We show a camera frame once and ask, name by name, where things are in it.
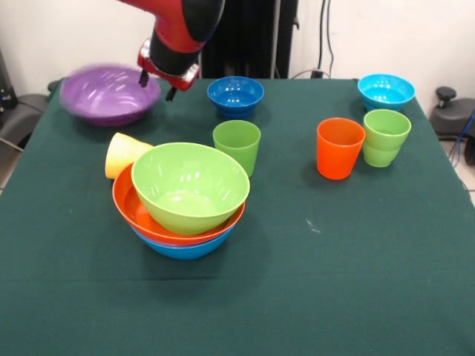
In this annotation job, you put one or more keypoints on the plain green cup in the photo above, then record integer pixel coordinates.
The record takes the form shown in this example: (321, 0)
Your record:
(237, 144)

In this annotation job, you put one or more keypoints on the dark green table cloth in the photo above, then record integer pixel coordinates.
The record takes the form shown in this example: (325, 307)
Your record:
(297, 278)

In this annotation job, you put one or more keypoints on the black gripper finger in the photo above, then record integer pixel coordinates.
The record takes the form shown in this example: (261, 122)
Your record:
(170, 93)
(143, 78)

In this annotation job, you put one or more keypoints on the grey chair base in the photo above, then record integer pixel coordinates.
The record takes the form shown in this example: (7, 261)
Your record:
(22, 111)

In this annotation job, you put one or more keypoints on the wide orange bowl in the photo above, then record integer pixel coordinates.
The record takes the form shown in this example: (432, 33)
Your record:
(130, 207)

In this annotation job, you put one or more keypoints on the plain orange cup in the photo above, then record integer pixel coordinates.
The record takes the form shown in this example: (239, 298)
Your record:
(337, 155)

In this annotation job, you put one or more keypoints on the ribbed yellow cup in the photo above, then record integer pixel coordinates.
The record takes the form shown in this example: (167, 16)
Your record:
(118, 152)

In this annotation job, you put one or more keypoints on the large blue bowl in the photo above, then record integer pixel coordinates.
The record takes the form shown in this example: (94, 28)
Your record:
(178, 253)

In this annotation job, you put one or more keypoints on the light blue small bowl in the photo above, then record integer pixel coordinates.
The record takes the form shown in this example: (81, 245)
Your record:
(386, 92)

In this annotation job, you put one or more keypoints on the dark blue small bowl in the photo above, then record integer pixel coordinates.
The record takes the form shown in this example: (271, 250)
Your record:
(235, 96)

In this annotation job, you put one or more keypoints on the ribbed green cup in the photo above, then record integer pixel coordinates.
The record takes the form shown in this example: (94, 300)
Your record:
(385, 148)

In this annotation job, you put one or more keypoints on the purple bowl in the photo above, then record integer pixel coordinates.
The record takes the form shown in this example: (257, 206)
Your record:
(104, 100)

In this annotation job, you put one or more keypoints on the large green bowl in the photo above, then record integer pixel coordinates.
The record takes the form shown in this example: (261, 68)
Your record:
(185, 185)

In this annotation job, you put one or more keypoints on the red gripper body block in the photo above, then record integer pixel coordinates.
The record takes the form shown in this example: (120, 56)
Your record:
(174, 82)

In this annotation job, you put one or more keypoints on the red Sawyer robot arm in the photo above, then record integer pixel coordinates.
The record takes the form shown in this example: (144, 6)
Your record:
(178, 33)

